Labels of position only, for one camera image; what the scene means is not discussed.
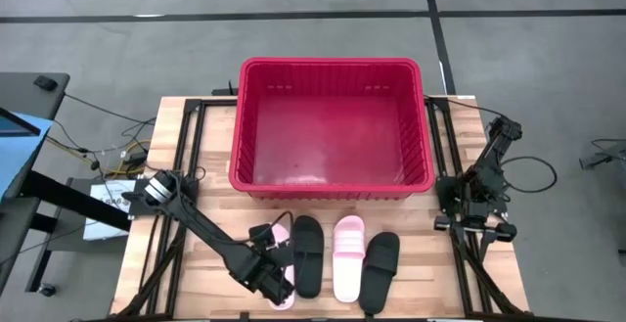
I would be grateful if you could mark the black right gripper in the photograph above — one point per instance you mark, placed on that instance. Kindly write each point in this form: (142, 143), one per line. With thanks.
(474, 226)

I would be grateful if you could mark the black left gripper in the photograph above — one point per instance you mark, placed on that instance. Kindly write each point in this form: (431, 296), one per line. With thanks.
(264, 268)

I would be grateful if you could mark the black slide sandal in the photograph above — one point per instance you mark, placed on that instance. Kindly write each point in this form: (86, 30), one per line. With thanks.
(379, 270)
(308, 256)

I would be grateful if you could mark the pink slide sandal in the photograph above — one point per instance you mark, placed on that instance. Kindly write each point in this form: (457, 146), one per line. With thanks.
(282, 234)
(348, 258)

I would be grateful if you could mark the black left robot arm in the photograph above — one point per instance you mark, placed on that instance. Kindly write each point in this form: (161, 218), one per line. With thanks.
(210, 234)

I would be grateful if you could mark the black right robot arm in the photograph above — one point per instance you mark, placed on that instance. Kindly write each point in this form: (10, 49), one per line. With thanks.
(484, 170)

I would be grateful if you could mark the red plastic bin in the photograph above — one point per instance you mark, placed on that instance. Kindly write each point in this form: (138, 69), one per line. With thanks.
(332, 141)

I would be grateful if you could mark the black floor stand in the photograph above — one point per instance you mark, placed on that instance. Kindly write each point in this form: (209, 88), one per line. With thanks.
(611, 158)

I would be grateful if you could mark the white paper sheet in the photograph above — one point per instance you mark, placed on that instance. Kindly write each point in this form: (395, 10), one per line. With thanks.
(105, 224)

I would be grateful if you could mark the black power adapter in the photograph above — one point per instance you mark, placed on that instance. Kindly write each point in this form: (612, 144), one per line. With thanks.
(136, 159)

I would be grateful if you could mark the small black antenna device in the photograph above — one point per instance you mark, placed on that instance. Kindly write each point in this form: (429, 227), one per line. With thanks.
(230, 91)

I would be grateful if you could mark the black caster wheel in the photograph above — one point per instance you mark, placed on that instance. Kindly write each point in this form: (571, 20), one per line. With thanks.
(47, 289)

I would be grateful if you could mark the blue sheet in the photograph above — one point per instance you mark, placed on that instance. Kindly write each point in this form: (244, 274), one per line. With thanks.
(19, 160)

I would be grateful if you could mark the dark monitor screen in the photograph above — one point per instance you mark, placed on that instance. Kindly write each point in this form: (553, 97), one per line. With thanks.
(14, 126)

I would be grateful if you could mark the black computer mouse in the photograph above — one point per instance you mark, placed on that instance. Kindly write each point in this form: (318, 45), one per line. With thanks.
(45, 82)

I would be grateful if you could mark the dark grey desk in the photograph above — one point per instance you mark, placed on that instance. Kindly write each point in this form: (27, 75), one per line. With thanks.
(29, 99)

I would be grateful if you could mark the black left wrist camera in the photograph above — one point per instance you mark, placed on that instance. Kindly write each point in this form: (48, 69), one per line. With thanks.
(263, 236)

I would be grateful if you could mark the black aluminium table frame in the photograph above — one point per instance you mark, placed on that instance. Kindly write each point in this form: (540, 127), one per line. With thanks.
(440, 104)
(193, 104)

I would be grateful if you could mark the black desk leg frame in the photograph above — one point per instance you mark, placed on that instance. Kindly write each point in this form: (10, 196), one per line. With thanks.
(73, 199)

